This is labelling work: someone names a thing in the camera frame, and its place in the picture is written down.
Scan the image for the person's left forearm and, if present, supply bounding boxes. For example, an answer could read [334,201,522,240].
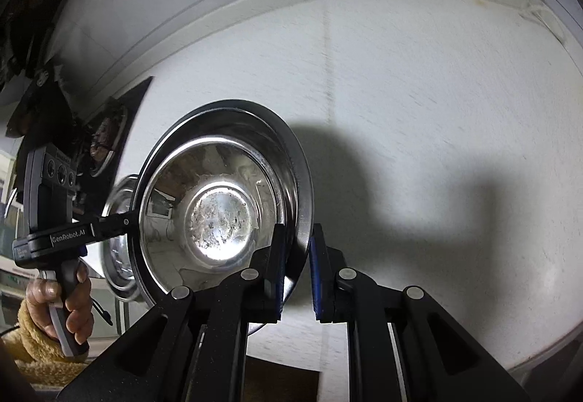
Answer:
[0,296,94,387]

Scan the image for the steel plate with label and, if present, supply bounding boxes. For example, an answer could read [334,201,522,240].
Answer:
[101,173,143,303]

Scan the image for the black wrist strap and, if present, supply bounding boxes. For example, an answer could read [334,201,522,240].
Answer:
[89,298,114,326]

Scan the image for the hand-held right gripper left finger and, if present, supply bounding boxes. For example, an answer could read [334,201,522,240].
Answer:
[55,224,290,402]

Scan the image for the large steel bowl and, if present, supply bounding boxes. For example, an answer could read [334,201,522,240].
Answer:
[132,99,316,336]

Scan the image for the person's left hand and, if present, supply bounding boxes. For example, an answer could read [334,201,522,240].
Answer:
[26,264,95,344]

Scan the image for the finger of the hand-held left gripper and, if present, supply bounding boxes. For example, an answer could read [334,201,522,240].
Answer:
[98,211,138,243]

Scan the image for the brown board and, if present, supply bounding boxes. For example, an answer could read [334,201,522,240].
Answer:
[241,355,320,402]

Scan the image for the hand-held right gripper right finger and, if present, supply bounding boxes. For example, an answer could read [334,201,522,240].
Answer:
[307,224,533,402]

